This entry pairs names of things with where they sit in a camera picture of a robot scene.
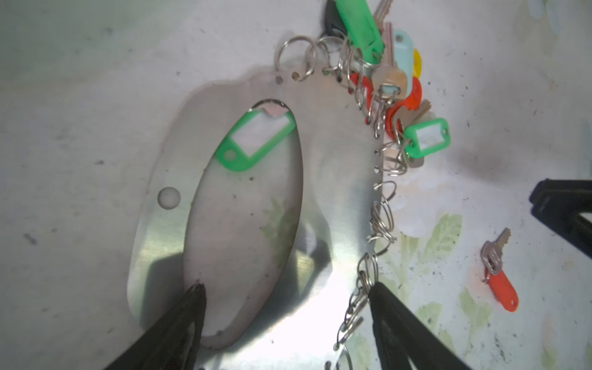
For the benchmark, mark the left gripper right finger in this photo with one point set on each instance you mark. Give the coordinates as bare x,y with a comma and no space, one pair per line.
402,340

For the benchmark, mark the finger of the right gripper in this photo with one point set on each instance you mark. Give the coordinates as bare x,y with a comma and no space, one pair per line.
560,205

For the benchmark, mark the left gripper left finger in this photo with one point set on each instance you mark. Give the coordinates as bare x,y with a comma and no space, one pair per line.
174,340

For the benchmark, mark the key with red tag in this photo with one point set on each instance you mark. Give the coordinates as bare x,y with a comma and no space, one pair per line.
494,275

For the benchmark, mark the bunch of coloured keys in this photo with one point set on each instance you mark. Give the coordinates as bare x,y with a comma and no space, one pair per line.
380,67

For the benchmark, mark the green key tag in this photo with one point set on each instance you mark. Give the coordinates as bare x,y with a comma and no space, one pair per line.
253,137

